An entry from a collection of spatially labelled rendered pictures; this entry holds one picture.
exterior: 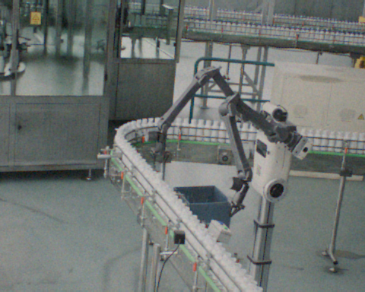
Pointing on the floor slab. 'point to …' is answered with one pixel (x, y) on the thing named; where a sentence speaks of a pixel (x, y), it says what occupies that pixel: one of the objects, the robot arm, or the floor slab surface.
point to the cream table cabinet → (325, 100)
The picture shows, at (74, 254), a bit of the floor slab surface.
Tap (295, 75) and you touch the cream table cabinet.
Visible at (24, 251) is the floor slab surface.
